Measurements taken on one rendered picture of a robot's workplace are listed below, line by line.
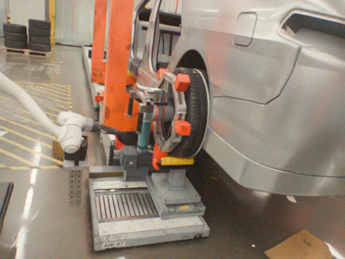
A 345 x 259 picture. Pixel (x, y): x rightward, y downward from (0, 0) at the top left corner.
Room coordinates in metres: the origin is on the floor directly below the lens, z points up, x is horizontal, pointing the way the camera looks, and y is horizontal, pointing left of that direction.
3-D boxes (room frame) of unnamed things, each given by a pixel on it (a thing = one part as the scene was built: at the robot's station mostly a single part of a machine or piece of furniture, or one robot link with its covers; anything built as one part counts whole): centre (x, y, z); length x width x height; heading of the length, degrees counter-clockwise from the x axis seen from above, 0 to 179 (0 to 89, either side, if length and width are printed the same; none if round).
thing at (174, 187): (1.97, -0.09, 0.32); 0.40 x 0.30 x 0.28; 22
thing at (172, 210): (1.97, -0.09, 0.13); 0.50 x 0.36 x 0.10; 22
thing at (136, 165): (2.18, 0.22, 0.26); 0.42 x 0.18 x 0.35; 112
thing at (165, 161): (1.83, -0.07, 0.51); 0.29 x 0.06 x 0.06; 112
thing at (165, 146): (1.91, 0.07, 0.85); 0.54 x 0.07 x 0.54; 22
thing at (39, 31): (9.02, 5.14, 0.55); 1.40 x 0.80 x 1.09; 112
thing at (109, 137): (3.44, 0.99, 0.28); 2.47 x 0.09 x 0.22; 22
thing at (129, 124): (2.39, 0.24, 0.69); 0.52 x 0.17 x 0.35; 112
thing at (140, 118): (1.66, 0.22, 0.83); 0.04 x 0.04 x 0.16
